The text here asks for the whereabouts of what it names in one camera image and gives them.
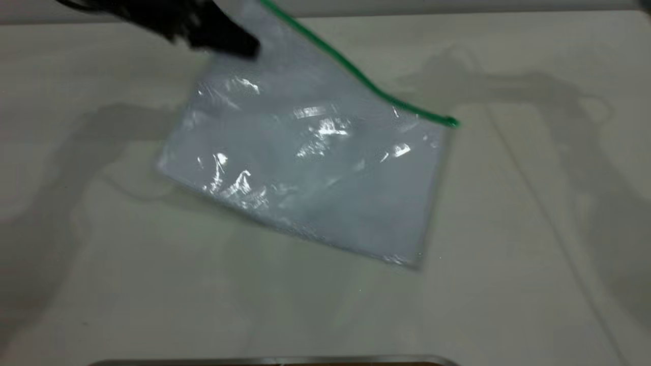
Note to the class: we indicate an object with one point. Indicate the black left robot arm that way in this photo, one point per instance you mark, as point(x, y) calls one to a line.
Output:
point(86, 4)

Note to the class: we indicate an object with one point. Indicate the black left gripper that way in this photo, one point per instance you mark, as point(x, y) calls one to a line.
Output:
point(163, 18)

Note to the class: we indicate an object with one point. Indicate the green zipper slider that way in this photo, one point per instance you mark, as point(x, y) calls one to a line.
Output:
point(451, 122)

